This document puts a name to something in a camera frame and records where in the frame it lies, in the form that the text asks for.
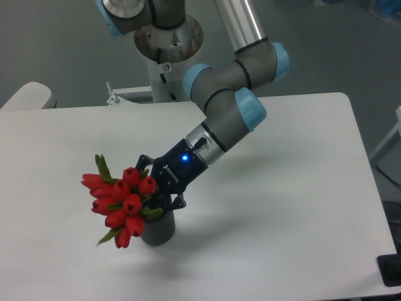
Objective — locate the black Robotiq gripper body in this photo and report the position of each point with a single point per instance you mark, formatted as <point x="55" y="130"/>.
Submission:
<point x="175" y="170"/>

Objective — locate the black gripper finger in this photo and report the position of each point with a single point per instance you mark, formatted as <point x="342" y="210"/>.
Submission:
<point x="165" y="202"/>
<point x="143" y="161"/>

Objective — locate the red tulip bouquet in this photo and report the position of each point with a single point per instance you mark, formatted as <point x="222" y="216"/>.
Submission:
<point x="122" y="201"/>

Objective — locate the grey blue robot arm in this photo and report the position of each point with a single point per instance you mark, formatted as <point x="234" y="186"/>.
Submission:
<point x="224" y="95"/>

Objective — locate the dark grey ribbed vase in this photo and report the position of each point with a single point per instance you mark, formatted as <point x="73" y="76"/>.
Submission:
<point x="159" y="231"/>

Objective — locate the white chair back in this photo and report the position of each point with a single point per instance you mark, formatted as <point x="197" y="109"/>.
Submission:
<point x="31" y="96"/>

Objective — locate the black device at table edge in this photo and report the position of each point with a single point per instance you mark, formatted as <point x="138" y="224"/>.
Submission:
<point x="389" y="266"/>

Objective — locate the white pedestal base frame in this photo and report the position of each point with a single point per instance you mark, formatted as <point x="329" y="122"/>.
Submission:
<point x="131" y="94"/>

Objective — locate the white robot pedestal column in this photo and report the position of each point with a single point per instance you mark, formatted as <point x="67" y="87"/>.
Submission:
<point x="170" y="53"/>

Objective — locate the white furniture frame right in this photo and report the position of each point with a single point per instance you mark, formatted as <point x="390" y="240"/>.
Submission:
<point x="387" y="143"/>

